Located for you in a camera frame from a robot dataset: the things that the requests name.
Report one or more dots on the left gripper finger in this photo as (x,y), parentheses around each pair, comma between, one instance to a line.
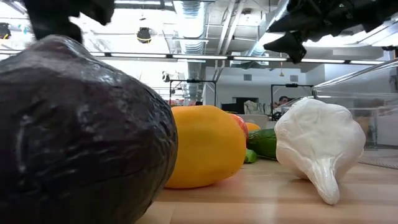
(98,9)

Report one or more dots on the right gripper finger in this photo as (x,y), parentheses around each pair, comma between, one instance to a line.
(292,45)

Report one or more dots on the orange fruit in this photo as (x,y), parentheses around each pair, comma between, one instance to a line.
(208,146)
(252,127)

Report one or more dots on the orange tomato green calyx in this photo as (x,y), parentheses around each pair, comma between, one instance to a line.
(242,125)

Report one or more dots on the white garlic bulb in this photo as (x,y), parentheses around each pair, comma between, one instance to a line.
(317,140)

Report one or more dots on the dark green cucumber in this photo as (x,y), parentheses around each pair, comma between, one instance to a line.
(264,143)

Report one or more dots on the large clear plastic bin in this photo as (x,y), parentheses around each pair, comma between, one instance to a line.
(382,102)

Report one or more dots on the small green chili pepper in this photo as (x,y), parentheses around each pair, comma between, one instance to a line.
(250,156)

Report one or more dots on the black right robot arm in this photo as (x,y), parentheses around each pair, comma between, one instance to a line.
(385,12)

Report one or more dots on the person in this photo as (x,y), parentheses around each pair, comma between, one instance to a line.
(283,100)

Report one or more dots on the grey plastic basket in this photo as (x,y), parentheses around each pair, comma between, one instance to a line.
(253,120)

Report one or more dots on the long LED light bar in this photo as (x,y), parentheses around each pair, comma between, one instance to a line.
(199,57)

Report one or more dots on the purple cabbage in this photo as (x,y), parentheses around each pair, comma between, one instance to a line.
(77,133)

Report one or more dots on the silver ventilation duct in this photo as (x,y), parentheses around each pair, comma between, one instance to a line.
(190,18)
(264,40)

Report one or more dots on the black workstation frame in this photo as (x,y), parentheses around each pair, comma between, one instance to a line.
(292,85)

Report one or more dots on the black hanging dome camera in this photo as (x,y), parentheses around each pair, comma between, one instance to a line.
(144,35)
(4,31)

